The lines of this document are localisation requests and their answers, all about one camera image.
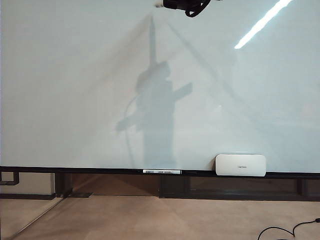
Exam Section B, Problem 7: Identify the white rounded board eraser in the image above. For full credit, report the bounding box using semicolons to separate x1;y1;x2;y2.
215;153;266;177

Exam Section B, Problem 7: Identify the black floor plate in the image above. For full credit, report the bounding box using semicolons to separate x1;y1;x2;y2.
61;191;93;199

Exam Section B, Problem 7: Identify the black baseboard strip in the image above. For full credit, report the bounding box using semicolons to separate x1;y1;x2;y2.
0;193;56;201

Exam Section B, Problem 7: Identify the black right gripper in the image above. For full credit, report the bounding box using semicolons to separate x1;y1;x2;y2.
163;0;201;11

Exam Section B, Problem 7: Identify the white labelled marker pen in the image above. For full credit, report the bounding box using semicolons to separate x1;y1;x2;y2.
142;169;182;175

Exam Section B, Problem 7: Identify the black wall bracket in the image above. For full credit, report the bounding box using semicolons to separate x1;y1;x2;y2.
0;170;20;186

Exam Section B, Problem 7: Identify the black floor cable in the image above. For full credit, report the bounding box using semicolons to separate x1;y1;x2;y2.
257;217;320;240

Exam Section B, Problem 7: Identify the dark low cabinet frame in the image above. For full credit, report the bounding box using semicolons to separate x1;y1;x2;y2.
158;175;320;201

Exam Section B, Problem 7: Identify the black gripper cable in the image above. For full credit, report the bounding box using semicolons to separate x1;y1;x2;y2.
184;0;212;18

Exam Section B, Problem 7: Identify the white glass whiteboard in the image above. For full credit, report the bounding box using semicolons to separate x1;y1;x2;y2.
0;0;320;173

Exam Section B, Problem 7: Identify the metal floor strip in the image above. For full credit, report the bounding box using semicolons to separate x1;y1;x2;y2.
9;197;64;239

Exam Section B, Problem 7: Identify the black whiteboard ledge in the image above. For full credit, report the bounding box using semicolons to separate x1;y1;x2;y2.
0;165;320;179

